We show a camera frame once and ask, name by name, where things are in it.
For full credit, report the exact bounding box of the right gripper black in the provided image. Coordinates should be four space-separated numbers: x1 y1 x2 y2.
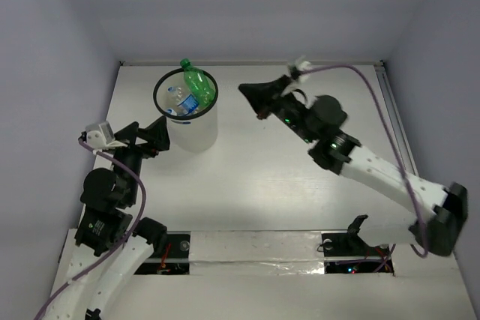
240 73 317 143

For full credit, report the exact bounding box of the crushed clear bottle blue cap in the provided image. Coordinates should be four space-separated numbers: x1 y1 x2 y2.
166 86 199 116

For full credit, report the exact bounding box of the green plastic bottle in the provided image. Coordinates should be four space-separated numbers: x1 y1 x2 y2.
180 58 215 106

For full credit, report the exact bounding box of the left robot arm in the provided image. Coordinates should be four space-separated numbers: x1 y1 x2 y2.
36 72 177 319

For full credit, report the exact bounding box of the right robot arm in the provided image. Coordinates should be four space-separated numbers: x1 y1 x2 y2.
270 76 468 257

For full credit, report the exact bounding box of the translucent bin black rim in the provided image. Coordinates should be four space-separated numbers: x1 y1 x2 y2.
153 68 218 153

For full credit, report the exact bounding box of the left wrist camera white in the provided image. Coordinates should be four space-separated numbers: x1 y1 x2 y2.
81 121 127 150

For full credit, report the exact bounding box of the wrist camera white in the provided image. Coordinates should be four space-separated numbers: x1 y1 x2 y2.
81 121 127 150
281 56 313 97

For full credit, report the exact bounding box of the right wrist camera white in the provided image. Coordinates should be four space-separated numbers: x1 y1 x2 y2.
281 56 313 97

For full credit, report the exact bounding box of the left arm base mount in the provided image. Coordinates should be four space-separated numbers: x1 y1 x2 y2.
134 232 191 275

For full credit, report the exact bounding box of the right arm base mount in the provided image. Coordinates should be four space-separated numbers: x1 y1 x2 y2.
316 214 395 275

